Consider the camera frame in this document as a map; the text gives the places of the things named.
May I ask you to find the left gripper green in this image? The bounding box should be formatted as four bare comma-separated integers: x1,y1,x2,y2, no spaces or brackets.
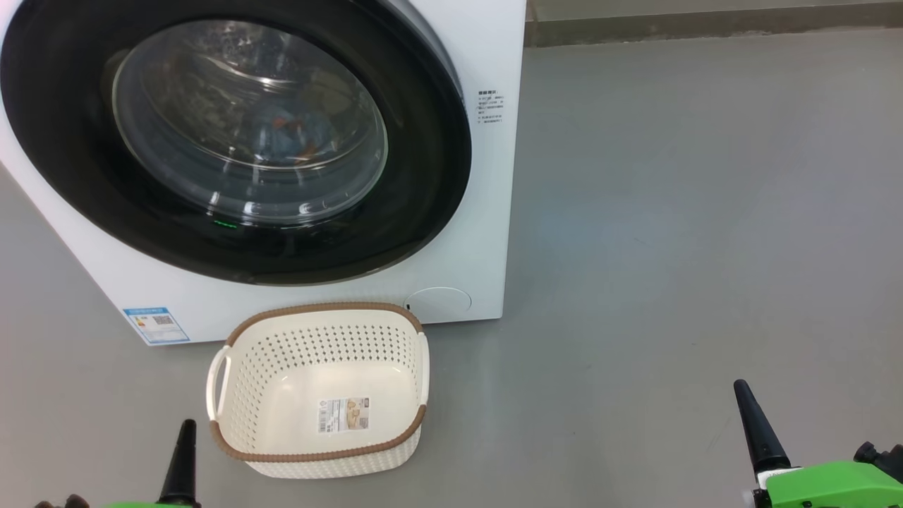
106,419,202,508

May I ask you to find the steel washer drum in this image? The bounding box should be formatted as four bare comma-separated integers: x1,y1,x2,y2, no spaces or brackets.
141,21,368,170

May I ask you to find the cream perforated laundry basket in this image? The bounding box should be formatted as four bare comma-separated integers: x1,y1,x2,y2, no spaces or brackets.
206,302,430,479

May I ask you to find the blue cartoon print garment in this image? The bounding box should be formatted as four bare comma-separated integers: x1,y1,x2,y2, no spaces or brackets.
261,106,332,167

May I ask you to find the black round glass door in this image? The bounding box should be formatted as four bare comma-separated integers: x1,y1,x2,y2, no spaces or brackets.
0,0,472,286

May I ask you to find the round white filter cover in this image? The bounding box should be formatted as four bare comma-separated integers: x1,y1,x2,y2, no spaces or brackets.
406,286,472,324

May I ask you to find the basket product label sticker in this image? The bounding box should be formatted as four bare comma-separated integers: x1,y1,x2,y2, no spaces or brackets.
317,397,371,434

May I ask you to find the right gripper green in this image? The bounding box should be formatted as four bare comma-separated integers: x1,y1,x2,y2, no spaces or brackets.
734,380,903,508

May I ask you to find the blue energy label sticker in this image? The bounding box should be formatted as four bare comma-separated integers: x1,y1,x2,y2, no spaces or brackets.
123,307,191,346

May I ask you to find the white front-load washing machine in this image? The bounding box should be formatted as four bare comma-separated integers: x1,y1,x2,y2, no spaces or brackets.
0,0,526,346

